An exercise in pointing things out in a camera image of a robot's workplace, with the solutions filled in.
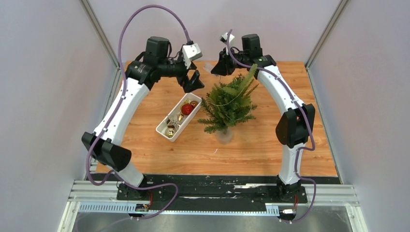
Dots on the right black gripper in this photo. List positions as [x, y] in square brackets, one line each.
[223, 67]

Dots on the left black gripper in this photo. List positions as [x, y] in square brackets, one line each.
[195, 83]

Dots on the clear battery box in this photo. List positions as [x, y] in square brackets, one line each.
[208, 67]

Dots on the small green christmas tree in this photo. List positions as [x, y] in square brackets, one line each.
[228, 105]

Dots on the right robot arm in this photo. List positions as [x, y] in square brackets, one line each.
[295, 126]

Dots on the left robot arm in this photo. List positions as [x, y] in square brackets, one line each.
[104, 143]

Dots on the bronze ball ornament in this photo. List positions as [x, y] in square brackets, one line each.
[193, 103]

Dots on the red glitter ball ornament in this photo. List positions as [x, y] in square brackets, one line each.
[186, 109]

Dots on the silver star ornament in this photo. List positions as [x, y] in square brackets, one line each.
[172, 122]

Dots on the white ornament tray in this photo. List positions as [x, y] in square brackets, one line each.
[175, 112]

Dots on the gold ball ornament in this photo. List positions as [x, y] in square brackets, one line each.
[169, 132]

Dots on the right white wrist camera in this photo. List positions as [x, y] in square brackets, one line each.
[227, 38]

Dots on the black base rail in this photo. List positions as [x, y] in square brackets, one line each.
[228, 193]

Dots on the left aluminium frame post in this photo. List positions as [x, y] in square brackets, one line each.
[100, 32]

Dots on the aluminium frame post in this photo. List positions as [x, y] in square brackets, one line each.
[342, 4]
[100, 32]

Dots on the right aluminium frame post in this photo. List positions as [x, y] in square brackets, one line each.
[342, 4]

